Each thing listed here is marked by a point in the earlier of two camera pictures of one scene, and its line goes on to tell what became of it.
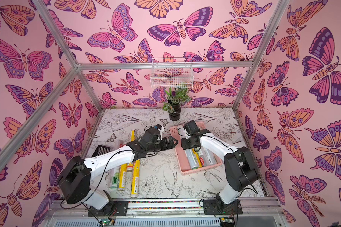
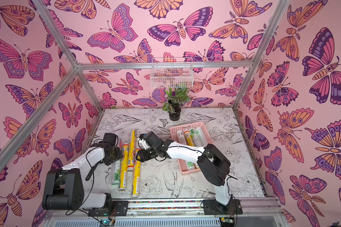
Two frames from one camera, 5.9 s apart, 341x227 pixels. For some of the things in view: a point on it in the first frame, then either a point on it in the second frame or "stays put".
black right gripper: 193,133 → 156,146
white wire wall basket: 171,78 stays put
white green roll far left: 115,180 stays put
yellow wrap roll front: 135,179 stays put
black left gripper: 166,145 → 119,152
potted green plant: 174,99 stays put
